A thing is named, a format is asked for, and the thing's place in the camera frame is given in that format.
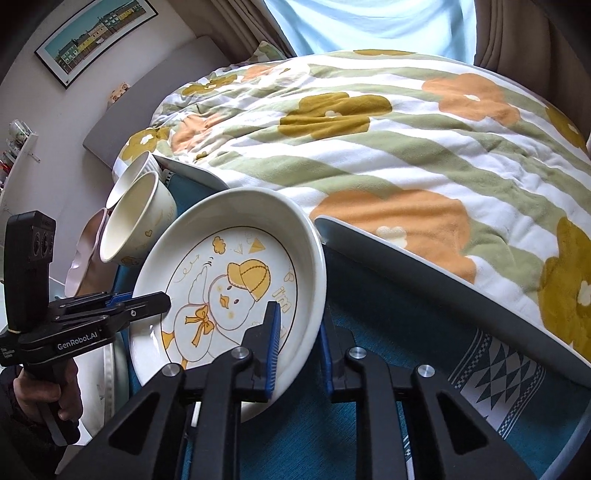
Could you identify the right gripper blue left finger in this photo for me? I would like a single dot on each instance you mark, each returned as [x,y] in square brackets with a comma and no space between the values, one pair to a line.
[263,341]

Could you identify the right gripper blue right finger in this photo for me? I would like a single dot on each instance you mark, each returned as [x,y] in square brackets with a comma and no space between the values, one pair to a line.
[340,381]

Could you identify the duck pattern white plate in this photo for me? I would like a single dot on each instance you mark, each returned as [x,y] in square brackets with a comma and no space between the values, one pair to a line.
[220,263]

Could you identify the cream bowl with hearts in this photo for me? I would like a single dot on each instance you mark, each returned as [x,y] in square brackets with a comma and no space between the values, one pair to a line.
[138,220]

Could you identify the left hand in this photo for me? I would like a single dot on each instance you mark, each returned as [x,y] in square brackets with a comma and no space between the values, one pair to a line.
[30,393]

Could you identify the pink plate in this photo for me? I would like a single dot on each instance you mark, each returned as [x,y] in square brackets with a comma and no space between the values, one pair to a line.
[87,273]

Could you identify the white ribbed bowl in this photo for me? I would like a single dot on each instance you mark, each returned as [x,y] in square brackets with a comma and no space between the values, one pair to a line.
[143,164]

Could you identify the floral striped duvet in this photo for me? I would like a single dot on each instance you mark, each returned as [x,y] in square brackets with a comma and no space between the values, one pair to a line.
[462,167]

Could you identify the grey headboard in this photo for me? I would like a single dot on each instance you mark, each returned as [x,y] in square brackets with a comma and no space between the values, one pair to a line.
[133,111]

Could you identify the framed town picture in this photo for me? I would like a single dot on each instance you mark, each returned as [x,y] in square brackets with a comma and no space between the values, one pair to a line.
[90,32]

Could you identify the light blue window sheet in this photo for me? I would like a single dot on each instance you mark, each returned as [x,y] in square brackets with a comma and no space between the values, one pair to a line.
[446,28]

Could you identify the brown curtain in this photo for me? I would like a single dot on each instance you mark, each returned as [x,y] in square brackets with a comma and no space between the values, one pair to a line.
[514,38]

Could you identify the white wall shelf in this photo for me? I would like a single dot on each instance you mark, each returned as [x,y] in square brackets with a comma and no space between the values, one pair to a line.
[16,180]

